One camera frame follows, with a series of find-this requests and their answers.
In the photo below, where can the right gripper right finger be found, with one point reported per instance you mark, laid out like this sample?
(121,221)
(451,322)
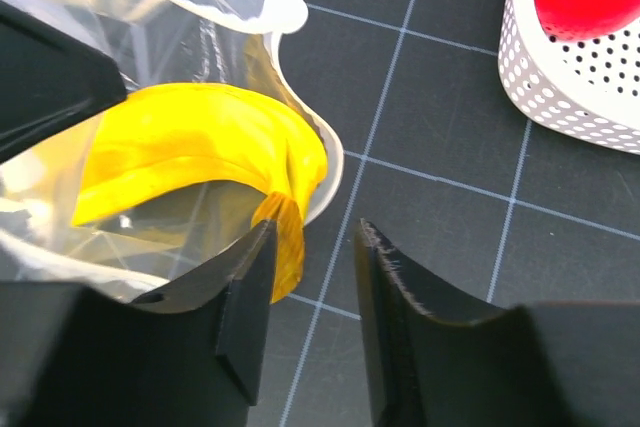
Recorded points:
(438,356)

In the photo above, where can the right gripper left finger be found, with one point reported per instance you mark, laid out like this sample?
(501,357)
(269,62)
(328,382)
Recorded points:
(189,353)

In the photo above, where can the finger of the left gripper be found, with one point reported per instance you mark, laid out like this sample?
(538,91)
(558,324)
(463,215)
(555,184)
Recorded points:
(50,81)

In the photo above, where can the polka dot zip bag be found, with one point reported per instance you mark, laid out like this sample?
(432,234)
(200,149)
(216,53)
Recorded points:
(153,42)

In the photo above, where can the yellow banana bunch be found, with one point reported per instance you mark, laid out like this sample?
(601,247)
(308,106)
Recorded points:
(170,136)

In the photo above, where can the white perforated plastic basket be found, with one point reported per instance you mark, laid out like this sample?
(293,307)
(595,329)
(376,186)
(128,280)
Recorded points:
(588,90)

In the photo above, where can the black grid mat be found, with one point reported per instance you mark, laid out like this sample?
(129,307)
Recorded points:
(439,160)

